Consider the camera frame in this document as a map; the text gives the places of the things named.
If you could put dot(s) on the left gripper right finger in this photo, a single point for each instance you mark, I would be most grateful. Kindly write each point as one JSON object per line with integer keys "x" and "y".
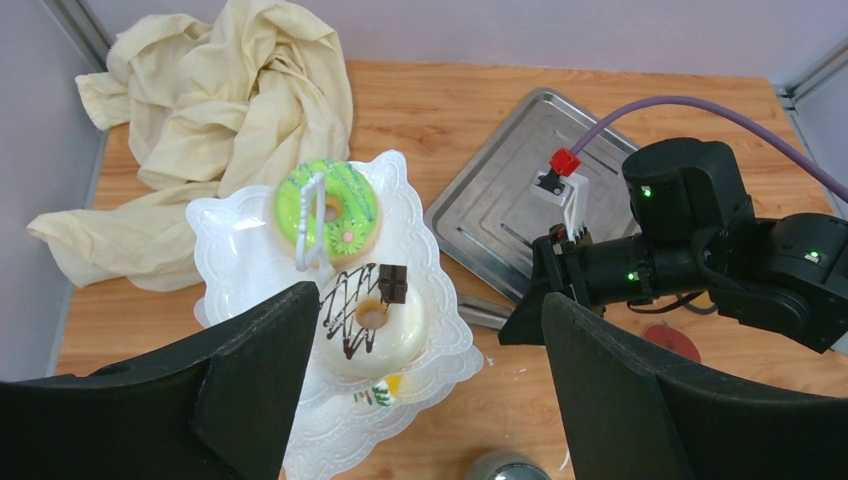
{"x": 634, "y": 410}

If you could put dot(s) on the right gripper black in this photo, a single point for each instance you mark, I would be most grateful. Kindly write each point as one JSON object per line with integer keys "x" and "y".
{"x": 690, "y": 202}

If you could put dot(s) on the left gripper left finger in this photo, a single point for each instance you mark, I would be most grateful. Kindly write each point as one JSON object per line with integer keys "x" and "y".
{"x": 218, "y": 404}

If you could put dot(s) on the white three-tier dessert stand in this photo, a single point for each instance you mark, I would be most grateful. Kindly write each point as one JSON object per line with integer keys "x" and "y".
{"x": 243, "y": 262}

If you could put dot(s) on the white chocolate donut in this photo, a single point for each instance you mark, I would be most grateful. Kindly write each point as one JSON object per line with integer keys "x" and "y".
{"x": 372, "y": 321}

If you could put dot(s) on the green frosted donut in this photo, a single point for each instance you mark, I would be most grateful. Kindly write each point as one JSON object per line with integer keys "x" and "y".
{"x": 352, "y": 215}

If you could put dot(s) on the yellow cake cube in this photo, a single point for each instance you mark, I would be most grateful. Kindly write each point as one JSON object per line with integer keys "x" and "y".
{"x": 384, "y": 393}

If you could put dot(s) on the red round coaster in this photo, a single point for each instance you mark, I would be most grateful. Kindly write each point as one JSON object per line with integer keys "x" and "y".
{"x": 672, "y": 339}

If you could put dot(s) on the stainless steel tray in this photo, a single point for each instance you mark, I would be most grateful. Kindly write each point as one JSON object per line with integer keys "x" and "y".
{"x": 487, "y": 217}

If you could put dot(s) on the grey ceramic mug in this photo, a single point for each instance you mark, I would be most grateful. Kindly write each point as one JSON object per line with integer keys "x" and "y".
{"x": 505, "y": 465}

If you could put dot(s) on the beige crumpled cloth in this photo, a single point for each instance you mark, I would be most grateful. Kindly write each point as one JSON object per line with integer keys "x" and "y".
{"x": 210, "y": 108}

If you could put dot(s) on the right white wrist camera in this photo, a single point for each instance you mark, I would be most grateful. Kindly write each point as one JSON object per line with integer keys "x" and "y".
{"x": 564, "y": 187}

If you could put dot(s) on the aluminium side rail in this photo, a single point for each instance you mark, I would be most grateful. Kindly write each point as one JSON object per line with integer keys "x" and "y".
{"x": 816, "y": 103}

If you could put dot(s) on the left aluminium frame post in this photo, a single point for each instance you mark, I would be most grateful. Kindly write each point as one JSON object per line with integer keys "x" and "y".
{"x": 84, "y": 29}

